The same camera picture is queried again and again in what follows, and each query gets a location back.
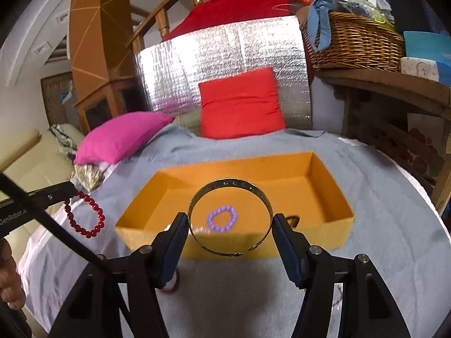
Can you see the orange cardboard box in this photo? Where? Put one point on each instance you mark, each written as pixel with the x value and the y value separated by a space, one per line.
pixel 246 172

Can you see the silver foil panel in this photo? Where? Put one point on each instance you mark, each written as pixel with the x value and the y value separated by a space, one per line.
pixel 169 70

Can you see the wicker screen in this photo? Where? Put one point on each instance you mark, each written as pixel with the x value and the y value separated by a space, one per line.
pixel 53 102

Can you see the wooden shelf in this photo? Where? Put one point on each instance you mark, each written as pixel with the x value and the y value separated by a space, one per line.
pixel 380 77

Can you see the magenta pillow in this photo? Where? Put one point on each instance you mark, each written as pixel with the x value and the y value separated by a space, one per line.
pixel 116 137

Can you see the teal box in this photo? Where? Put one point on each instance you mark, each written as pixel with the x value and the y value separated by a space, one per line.
pixel 426 45

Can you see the wooden stair railing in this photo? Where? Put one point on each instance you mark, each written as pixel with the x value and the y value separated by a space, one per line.
pixel 162 24

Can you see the brown wooden column cabinet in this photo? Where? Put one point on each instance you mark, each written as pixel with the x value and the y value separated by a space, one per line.
pixel 91 24

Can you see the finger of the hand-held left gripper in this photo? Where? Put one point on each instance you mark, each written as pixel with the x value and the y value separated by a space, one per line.
pixel 56 193

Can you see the person's left hand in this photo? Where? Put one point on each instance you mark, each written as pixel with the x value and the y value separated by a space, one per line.
pixel 10 278

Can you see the grey blanket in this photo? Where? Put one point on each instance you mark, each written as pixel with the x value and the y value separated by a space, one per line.
pixel 387 253

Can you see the engraved metal cuff bangle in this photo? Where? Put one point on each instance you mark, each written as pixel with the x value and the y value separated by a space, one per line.
pixel 225 182

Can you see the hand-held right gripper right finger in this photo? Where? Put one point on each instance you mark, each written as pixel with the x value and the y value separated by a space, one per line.
pixel 289 250

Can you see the dark red bangle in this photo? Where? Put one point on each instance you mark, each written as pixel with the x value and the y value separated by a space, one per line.
pixel 172 288

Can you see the pale pink bed sheet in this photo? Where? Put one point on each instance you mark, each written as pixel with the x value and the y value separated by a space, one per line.
pixel 38 271

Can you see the black and white patterned scarf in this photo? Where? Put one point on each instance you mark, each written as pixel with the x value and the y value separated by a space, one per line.
pixel 63 141

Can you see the white patterned box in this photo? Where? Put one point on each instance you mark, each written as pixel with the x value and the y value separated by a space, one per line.
pixel 419 68

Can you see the red pillow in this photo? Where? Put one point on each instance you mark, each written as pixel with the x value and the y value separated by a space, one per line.
pixel 239 105

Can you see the blue cloth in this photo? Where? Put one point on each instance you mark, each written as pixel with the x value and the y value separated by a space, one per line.
pixel 322 24

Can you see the beige patterned pouch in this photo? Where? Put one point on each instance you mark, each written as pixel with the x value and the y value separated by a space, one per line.
pixel 88 176

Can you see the wicker basket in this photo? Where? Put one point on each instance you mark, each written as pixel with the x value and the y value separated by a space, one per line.
pixel 359 45

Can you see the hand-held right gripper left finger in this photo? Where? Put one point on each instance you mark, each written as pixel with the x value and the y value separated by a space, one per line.
pixel 172 250

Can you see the beige leather sofa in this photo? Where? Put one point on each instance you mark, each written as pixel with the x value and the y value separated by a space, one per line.
pixel 21 151

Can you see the large red cushion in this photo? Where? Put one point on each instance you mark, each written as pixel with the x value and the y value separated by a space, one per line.
pixel 246 3

